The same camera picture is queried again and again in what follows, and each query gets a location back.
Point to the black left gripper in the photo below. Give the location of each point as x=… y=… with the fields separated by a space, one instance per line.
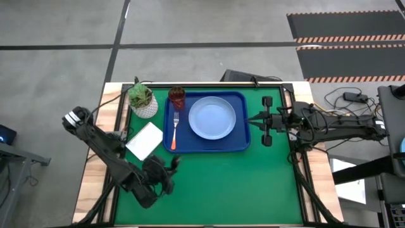
x=157 y=174

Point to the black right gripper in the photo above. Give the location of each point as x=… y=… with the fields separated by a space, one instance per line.
x=272 y=122

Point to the light blue round plate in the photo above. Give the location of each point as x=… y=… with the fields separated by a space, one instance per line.
x=212 y=117

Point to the red faceted cup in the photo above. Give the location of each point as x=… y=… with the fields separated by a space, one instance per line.
x=177 y=98

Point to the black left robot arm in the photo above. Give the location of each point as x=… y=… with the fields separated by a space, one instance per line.
x=104 y=149

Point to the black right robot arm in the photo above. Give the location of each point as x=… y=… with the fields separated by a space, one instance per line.
x=338 y=126

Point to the dark blue plastic tray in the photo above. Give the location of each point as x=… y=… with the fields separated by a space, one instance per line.
x=221 y=145

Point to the white spiral notepad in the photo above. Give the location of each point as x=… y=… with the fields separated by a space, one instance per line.
x=144 y=141

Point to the black flat device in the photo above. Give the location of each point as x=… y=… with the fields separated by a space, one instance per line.
x=240 y=76

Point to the green table mat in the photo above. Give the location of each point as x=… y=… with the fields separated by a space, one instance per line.
x=221 y=190

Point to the succulent in white patterned pot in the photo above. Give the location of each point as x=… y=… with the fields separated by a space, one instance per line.
x=142 y=101

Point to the black power adapter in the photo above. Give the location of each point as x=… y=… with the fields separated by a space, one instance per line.
x=355 y=96

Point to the black orange-striped floor mat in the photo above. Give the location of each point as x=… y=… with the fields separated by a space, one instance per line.
x=351 y=61
x=345 y=25

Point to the white paper sheet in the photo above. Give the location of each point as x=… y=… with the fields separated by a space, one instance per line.
x=349 y=187

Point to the grey side table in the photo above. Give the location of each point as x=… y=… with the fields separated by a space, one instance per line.
x=16 y=164

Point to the black aluminium table frame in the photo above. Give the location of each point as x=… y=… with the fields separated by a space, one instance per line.
x=299 y=190

